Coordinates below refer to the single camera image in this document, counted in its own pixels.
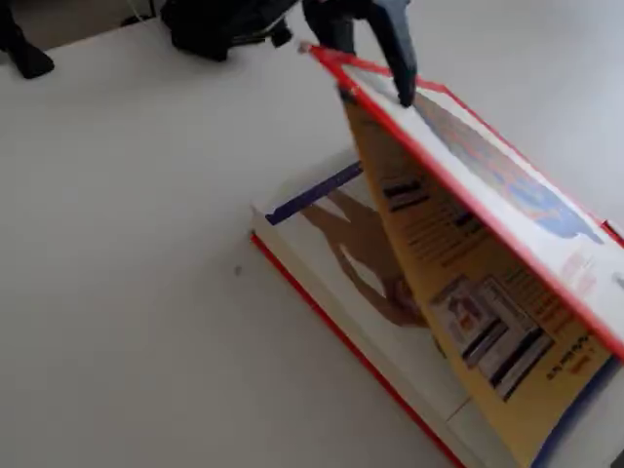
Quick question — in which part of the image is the thick red-covered book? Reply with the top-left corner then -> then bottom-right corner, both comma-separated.
249,41 -> 624,468

